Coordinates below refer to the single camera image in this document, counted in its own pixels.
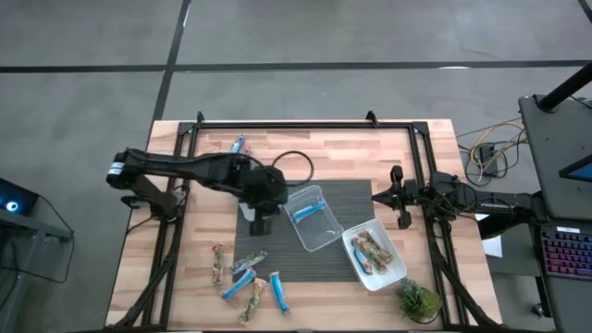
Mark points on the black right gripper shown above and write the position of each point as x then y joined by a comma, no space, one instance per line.
414,196

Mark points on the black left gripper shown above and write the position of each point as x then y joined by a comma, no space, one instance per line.
263,189

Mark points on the bright blue granola bar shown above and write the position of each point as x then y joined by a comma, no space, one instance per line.
309,211
238,284

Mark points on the dark blue granola bar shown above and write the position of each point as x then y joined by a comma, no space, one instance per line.
249,261

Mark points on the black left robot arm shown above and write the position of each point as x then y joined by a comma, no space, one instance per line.
185,166

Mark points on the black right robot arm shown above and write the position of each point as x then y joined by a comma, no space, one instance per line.
499,203

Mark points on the red green granola bar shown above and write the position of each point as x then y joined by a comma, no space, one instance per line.
218,263

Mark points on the yellow green granola bar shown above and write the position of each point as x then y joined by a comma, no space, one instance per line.
253,300

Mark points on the clear plastic bin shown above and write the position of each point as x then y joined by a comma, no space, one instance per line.
319,236

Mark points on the grey woven mat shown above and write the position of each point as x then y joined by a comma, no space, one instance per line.
324,268

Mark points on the small potted green plant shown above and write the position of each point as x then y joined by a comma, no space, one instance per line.
416,300

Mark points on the black power adapter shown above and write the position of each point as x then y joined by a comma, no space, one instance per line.
488,155

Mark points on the white paper sheet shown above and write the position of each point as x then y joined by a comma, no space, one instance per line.
491,245

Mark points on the black stand beam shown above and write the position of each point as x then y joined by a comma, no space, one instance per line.
504,229

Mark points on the dark grey desk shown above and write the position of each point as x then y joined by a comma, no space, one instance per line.
550,152

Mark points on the black caster wheel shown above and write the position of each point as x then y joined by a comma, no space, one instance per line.
538,309

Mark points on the backlit black keyboard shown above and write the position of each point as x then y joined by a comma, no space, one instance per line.
566,254

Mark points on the blue screen tablet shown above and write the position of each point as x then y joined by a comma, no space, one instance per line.
578,171

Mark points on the black stand pole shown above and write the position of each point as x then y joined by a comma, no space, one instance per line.
566,88

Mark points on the black computer blue light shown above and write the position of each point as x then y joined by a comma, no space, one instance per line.
14,201

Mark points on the grey metal cart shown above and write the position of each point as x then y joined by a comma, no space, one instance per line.
18,277

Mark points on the black aluminium frame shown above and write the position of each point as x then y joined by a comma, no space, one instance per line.
300,125

